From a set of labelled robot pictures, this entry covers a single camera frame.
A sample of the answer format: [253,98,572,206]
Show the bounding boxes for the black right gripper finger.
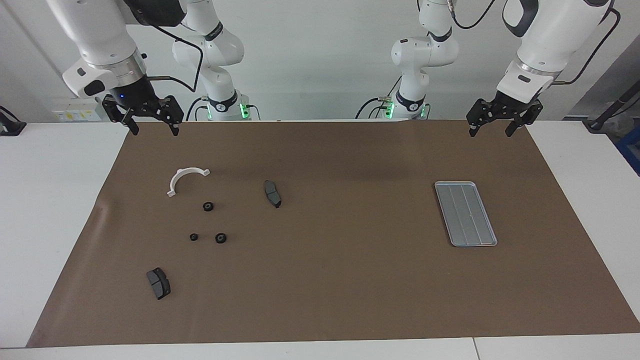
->
[116,107,140,136]
[162,95,184,137]

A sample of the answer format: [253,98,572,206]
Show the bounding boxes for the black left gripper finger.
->
[466,99,490,138]
[505,102,544,138]

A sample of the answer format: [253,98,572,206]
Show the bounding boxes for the silver metal tray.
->
[434,181,499,248]

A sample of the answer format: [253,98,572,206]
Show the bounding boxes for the black tripod stand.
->
[585,80,640,133]

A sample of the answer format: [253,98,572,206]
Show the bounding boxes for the blue crate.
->
[615,125,640,176]

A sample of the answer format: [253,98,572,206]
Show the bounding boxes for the black clamp stand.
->
[0,106,27,137]

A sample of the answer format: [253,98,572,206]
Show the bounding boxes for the long dark brake pad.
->
[263,180,282,209]

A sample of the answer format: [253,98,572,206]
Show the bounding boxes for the short dark brake pad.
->
[146,267,172,300]

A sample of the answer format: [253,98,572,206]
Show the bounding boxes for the brown table mat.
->
[26,120,640,348]

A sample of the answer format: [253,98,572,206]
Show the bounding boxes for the black right base cables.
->
[186,96,261,122]

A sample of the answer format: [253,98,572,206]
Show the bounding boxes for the black base cables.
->
[356,75,402,121]
[186,96,261,122]

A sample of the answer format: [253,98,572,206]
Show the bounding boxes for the white wall socket box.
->
[51,96,108,122]

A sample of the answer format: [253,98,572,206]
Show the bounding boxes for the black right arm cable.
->
[147,22,205,93]

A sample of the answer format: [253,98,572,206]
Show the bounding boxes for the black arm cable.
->
[552,7,622,86]
[147,22,205,93]

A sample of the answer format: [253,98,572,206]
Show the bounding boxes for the white curved plastic bracket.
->
[166,167,211,198]

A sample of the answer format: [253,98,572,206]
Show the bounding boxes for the black left base cables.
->
[356,75,402,121]

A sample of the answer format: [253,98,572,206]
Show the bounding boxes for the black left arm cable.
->
[552,7,622,86]

